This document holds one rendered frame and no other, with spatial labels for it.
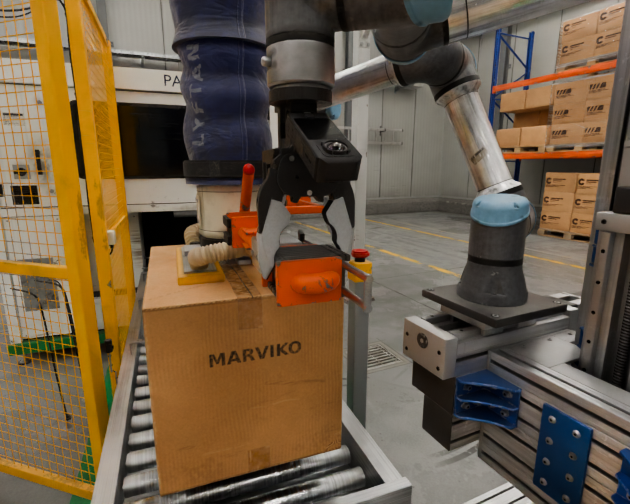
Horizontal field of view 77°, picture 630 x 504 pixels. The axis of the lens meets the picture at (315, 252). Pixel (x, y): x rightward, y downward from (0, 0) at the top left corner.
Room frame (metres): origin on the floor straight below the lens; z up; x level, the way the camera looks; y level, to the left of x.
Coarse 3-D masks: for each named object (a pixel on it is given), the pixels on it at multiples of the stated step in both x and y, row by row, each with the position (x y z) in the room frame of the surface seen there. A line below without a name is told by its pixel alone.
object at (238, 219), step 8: (224, 216) 0.77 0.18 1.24; (232, 216) 0.80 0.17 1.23; (240, 216) 0.81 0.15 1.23; (248, 216) 0.74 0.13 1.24; (256, 216) 0.74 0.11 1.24; (224, 224) 0.77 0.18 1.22; (232, 224) 0.73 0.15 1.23; (240, 224) 0.73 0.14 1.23; (248, 224) 0.74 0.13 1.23; (256, 224) 0.74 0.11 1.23; (224, 232) 0.78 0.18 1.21; (232, 232) 0.73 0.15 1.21; (232, 240) 0.73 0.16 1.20; (240, 240) 0.73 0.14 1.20
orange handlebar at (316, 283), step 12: (300, 204) 1.29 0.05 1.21; (312, 204) 1.18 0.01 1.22; (240, 228) 0.73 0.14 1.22; (252, 228) 0.69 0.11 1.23; (300, 276) 0.40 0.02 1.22; (312, 276) 0.40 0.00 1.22; (324, 276) 0.40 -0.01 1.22; (336, 276) 0.41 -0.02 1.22; (300, 288) 0.39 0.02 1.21; (312, 288) 0.39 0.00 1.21; (324, 288) 0.39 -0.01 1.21
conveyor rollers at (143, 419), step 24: (144, 360) 1.52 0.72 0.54; (144, 384) 1.35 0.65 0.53; (144, 408) 1.19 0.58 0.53; (144, 432) 1.05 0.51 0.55; (144, 456) 0.95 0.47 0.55; (312, 456) 0.95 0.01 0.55; (336, 456) 0.95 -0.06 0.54; (144, 480) 0.87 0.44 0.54; (240, 480) 0.86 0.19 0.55; (264, 480) 0.88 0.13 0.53; (288, 480) 0.90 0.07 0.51; (312, 480) 0.86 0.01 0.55; (336, 480) 0.86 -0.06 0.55; (360, 480) 0.88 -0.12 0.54
